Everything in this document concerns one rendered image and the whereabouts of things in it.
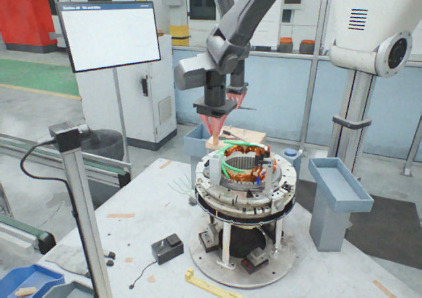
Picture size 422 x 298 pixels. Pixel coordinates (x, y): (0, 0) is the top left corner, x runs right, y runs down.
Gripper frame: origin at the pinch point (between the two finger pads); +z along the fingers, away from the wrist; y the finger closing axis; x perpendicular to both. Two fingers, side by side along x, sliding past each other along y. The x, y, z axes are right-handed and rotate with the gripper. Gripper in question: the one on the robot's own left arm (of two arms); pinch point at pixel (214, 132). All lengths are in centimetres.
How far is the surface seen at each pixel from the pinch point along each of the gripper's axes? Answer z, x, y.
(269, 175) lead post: 9.5, 1.2, 16.3
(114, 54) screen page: 3, 55, -92
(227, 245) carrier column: 36.3, -5.2, 7.3
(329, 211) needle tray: 30.3, 18.4, 32.9
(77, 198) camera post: -1.2, -37.0, -10.3
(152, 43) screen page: 1, 78, -83
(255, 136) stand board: 22.6, 40.2, -1.9
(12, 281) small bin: 43, -42, -47
